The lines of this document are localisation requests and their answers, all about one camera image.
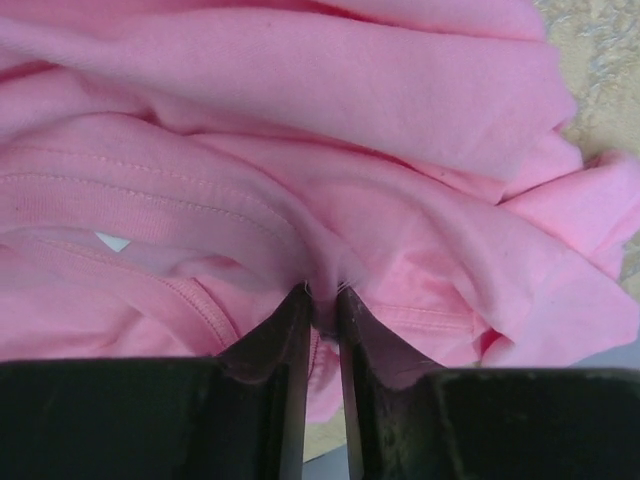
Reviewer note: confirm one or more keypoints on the white garment label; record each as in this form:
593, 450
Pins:
116, 244

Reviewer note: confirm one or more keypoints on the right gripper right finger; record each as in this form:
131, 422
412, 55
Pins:
408, 417

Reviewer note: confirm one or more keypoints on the pink t-shirt garment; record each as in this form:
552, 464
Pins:
408, 150

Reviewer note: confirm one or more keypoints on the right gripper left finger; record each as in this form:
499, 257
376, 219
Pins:
238, 415

